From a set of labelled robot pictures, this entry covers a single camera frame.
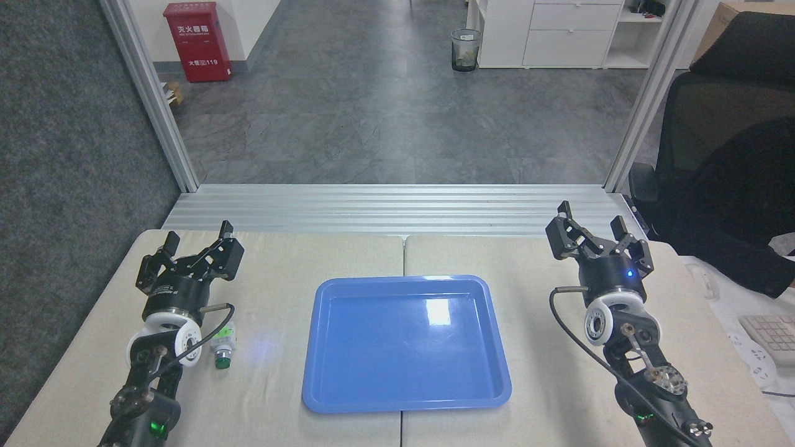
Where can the blue plastic tray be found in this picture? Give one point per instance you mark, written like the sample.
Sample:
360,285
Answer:
407,347

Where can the ribbed aluminium base plate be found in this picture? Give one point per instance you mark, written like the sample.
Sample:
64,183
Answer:
397,211

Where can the small cardboard box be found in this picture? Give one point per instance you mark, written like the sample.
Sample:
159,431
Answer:
172,93

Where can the red fire extinguisher box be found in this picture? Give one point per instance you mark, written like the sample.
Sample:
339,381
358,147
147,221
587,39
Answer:
197,43

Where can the black mesh waste bin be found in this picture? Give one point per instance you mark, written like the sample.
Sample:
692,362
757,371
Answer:
466,51

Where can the silver aluminium post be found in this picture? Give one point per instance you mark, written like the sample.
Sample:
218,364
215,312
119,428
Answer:
152,93
652,93

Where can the white drawer cabinet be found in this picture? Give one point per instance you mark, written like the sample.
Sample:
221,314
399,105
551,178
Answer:
562,34

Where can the white keyboard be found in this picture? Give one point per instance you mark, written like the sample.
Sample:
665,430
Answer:
775,335

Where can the green push button switch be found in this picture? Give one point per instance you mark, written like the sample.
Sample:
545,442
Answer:
222,347

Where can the white power strip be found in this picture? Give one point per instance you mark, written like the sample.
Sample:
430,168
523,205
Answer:
754,363

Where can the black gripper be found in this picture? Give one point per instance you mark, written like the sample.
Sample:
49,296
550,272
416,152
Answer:
612,274
176,293

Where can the large brown cardboard box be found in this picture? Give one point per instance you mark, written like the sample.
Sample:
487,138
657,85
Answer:
714,28

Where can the black office chair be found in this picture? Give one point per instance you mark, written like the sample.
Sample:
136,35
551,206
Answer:
726,180

